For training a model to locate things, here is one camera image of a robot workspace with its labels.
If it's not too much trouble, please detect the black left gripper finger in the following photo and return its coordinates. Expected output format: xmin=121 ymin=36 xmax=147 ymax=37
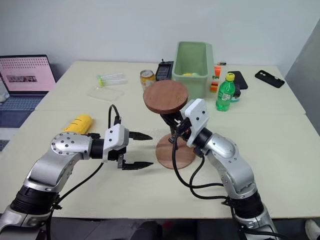
xmin=128 ymin=130 xmax=154 ymax=142
xmin=122 ymin=161 xmax=155 ymax=172

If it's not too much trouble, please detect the black smartphone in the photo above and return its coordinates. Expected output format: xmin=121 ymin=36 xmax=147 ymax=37
xmin=227 ymin=70 xmax=249 ymax=91

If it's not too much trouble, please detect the open laptop with pink screen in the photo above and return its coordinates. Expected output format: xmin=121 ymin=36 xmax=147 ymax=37
xmin=0 ymin=54 xmax=57 ymax=129

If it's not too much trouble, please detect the orange yellow drink can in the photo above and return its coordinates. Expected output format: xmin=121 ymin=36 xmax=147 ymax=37
xmin=139 ymin=69 xmax=157 ymax=92

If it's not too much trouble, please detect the round wooden base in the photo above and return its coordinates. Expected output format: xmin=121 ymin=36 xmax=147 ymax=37
xmin=155 ymin=133 xmax=197 ymax=170

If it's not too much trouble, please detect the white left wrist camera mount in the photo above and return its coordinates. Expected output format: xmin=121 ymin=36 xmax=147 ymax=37
xmin=103 ymin=123 xmax=130 ymax=163

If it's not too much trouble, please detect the grey partition panel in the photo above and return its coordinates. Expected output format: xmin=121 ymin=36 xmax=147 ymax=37
xmin=284 ymin=22 xmax=320 ymax=124

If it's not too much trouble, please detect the blue round container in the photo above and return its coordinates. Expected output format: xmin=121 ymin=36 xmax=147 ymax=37
xmin=230 ymin=84 xmax=242 ymax=103

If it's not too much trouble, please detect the orange block with green base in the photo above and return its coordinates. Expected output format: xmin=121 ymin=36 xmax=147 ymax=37
xmin=213 ymin=65 xmax=223 ymax=81

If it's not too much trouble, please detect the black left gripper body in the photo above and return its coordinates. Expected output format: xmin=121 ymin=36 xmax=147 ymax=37
xmin=107 ymin=146 xmax=128 ymax=171

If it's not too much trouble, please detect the grey keyboard corner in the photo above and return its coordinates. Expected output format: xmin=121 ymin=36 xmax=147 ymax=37
xmin=0 ymin=139 xmax=11 ymax=153

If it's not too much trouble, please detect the round wooden disc with pole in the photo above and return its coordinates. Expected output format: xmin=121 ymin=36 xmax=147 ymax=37
xmin=142 ymin=80 xmax=189 ymax=145

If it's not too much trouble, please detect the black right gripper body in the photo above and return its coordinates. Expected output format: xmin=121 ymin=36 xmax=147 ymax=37
xmin=172 ymin=117 xmax=194 ymax=144

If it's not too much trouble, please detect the yellow corn toy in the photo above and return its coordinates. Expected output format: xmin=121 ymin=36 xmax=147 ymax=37
xmin=61 ymin=114 xmax=94 ymax=135

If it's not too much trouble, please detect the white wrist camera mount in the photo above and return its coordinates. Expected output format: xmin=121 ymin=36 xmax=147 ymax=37
xmin=103 ymin=123 xmax=130 ymax=163
xmin=180 ymin=98 xmax=209 ymax=148

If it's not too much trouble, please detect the green bottle with yellow cap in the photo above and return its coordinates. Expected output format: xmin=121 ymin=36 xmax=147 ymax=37
xmin=215 ymin=72 xmax=237 ymax=113

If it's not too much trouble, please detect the clear plastic lid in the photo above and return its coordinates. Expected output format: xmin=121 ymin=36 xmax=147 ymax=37
xmin=86 ymin=85 xmax=125 ymax=102

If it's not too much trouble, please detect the white shoe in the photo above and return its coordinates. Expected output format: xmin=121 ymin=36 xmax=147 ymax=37
xmin=304 ymin=218 xmax=320 ymax=240

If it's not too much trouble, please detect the black rectangular device box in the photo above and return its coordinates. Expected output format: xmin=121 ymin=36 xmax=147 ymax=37
xmin=155 ymin=58 xmax=175 ymax=82

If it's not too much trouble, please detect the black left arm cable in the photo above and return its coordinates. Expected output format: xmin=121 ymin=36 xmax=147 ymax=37
xmin=45 ymin=104 xmax=123 ymax=240

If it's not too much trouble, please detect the green plastic bin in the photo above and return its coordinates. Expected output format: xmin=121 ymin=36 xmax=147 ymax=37
xmin=171 ymin=40 xmax=214 ymax=99

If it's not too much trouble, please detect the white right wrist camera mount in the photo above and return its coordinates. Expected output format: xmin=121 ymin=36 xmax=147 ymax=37
xmin=180 ymin=98 xmax=209 ymax=148

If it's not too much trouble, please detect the clear tube with green cap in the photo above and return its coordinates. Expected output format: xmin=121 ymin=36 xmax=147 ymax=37
xmin=97 ymin=78 xmax=129 ymax=87
xmin=96 ymin=72 xmax=126 ymax=81

